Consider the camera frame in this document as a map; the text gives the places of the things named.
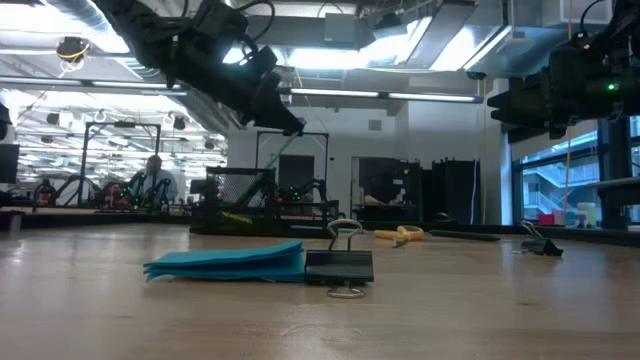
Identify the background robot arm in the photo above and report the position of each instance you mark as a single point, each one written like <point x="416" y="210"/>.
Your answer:
<point x="305" y="192"/>

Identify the long ceiling light fixture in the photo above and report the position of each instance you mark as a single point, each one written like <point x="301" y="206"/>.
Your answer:
<point x="380" y="94"/>

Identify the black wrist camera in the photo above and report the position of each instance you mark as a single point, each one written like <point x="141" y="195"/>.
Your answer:
<point x="220" y="20"/>
<point x="582" y="43"/>

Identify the red box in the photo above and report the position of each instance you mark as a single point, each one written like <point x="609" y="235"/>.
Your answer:
<point x="546" y="219"/>

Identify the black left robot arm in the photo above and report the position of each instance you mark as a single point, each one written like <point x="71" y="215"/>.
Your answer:
<point x="145" y="30"/>

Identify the dark background monitor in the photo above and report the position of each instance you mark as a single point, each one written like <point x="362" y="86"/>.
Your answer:
<point x="9" y="163"/>

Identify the black ceiling camera dome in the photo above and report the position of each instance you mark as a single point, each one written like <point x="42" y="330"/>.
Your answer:
<point x="476" y="75"/>

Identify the dark background desk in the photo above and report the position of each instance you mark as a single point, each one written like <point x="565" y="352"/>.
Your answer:
<point x="620" y="192"/>

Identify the person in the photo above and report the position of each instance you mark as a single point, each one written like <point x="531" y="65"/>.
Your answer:
<point x="160" y="182"/>

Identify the small black binder clip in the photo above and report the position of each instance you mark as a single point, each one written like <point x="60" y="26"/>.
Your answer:
<point x="542" y="246"/>

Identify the black background cabinets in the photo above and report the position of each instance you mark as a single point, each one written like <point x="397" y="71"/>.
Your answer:
<point x="450" y="190"/>

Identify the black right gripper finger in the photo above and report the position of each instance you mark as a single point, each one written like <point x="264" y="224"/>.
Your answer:
<point x="520" y="104"/>
<point x="535" y="130"/>

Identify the background robot station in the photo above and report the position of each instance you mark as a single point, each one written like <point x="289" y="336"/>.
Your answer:
<point x="115" y="197"/>

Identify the black mesh desk organizer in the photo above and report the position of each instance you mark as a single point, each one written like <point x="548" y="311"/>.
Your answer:
<point x="300" y="212"/>

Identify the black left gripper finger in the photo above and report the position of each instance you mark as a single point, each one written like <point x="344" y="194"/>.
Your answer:
<point x="251" y="115"/>
<point x="280" y="110"/>

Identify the black pen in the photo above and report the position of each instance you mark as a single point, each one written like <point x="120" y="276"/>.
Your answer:
<point x="465" y="235"/>

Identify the large black binder clip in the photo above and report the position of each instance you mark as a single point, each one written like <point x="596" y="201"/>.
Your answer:
<point x="340" y="266"/>

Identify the pale green container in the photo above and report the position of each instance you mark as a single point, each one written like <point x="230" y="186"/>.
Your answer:
<point x="588" y="215"/>

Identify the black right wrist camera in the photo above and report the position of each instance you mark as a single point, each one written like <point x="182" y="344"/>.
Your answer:
<point x="582" y="43"/>

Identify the teal sticky note pad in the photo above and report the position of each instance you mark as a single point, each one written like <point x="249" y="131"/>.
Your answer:
<point x="230" y="265"/>

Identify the black rig post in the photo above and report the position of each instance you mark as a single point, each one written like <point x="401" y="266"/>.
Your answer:
<point x="614" y="165"/>

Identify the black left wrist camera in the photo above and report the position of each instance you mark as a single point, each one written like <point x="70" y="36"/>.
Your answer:
<point x="220" y="20"/>

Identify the black background gantry frame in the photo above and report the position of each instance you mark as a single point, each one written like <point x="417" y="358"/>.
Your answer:
<point x="122" y="124"/>
<point x="320" y="133"/>

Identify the black table frame rail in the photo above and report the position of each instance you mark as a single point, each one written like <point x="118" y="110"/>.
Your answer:
<point x="590" y="234"/>

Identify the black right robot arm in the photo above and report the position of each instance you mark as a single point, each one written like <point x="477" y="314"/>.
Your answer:
<point x="625" y="25"/>

